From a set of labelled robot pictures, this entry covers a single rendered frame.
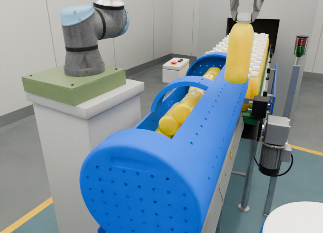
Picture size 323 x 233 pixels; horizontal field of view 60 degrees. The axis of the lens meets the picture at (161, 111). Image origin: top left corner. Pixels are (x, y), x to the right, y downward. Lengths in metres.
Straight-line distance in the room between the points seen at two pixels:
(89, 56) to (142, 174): 0.59
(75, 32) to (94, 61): 0.11
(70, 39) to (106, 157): 0.56
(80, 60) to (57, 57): 2.95
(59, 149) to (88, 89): 0.30
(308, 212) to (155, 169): 0.38
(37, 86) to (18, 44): 2.60
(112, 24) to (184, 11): 4.97
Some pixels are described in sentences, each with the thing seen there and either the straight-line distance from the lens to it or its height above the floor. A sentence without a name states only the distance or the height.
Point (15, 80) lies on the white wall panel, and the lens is 3.68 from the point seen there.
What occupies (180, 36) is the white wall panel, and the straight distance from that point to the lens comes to 6.12.
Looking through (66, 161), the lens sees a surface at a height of 0.89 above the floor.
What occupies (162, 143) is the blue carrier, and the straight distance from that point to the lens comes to 0.54.
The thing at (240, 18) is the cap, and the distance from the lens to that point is 0.82.
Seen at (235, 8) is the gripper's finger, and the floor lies 1.45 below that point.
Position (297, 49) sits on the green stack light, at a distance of 1.71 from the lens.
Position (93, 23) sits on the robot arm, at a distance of 1.05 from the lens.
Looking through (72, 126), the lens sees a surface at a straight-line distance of 1.02.
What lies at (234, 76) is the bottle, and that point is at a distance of 0.83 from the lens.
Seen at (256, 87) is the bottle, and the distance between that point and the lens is 1.56.
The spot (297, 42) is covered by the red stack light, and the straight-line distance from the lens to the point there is 1.71.
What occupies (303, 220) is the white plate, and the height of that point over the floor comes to 1.04.
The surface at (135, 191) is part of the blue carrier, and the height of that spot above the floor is 1.12.
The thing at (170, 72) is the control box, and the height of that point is 1.06.
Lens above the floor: 1.50
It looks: 24 degrees down
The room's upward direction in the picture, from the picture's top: straight up
